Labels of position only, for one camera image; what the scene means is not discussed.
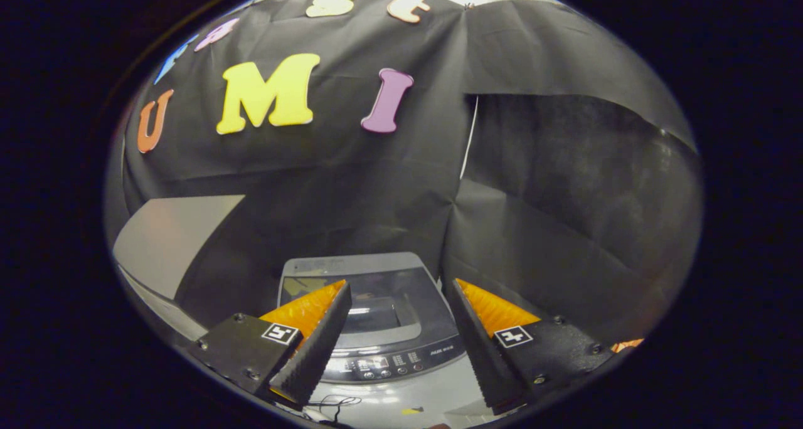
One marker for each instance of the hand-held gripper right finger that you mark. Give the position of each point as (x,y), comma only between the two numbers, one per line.
(483,354)

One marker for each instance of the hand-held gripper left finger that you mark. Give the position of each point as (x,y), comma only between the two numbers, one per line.
(317,347)

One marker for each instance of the dark washing machine lid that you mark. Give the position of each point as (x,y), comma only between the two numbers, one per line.
(376,303)

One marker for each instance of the grey washing machine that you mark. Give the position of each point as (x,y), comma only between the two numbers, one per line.
(408,391)

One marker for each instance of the small yellow tag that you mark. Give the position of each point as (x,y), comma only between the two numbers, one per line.
(412,411)

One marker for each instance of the orange crumpled wrapper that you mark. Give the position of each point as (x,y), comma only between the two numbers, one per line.
(627,345)

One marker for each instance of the black backdrop cloth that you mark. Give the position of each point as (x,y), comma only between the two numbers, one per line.
(376,184)

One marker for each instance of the grey cabinet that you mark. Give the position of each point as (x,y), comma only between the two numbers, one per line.
(169,234)

